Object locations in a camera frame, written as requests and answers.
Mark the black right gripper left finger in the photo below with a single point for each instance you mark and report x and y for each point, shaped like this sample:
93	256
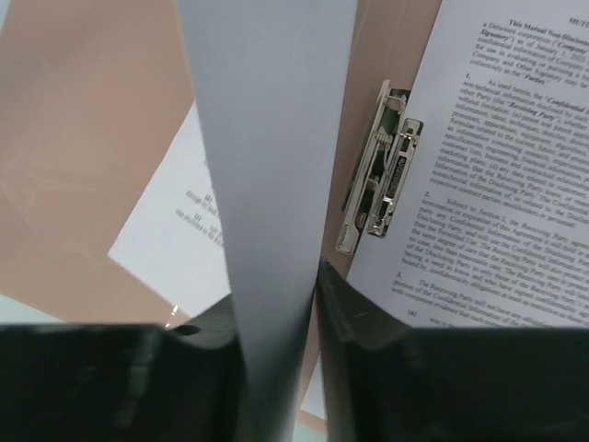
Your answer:
122	382

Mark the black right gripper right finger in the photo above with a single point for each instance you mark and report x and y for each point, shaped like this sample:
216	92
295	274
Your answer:
387	381

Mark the printed text paper sheet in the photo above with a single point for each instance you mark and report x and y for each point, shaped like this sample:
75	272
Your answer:
491	224

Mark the metal folder clip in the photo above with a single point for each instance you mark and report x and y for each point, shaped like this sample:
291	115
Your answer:
381	170

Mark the white paper sheet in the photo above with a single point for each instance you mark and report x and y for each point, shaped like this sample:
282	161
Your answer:
236	209

